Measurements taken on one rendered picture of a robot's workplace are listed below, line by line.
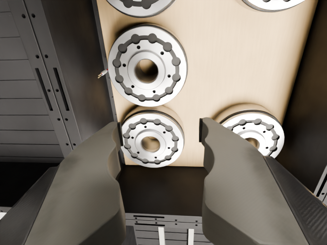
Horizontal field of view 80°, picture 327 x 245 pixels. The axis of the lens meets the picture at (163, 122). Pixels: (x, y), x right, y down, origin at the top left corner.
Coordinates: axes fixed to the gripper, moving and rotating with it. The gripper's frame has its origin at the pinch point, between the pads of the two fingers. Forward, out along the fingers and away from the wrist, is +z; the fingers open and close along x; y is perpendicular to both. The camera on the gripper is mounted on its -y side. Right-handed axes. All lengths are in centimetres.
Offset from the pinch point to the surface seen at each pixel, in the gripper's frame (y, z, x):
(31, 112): 7.6, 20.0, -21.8
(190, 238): 39.1, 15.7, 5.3
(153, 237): 41.8, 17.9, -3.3
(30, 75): 1.4, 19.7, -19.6
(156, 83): 1.7, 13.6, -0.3
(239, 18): -5.2, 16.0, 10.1
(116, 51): -2.2, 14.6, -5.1
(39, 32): -5.0, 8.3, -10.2
